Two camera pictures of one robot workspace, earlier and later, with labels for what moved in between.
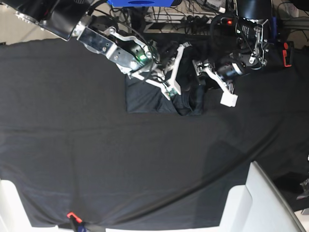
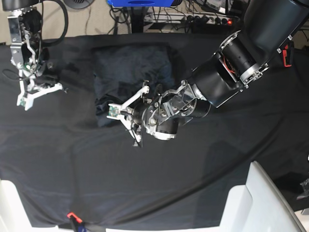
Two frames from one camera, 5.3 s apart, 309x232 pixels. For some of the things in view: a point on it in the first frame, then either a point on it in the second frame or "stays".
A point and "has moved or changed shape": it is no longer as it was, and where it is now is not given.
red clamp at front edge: [78, 219] stays
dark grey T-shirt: [144, 96] has moved or changed shape
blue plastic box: [151, 3] stays
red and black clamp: [287, 54] stays
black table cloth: [66, 135] stays
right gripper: [250, 53] → [160, 116]
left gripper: [133, 55] → [29, 55]
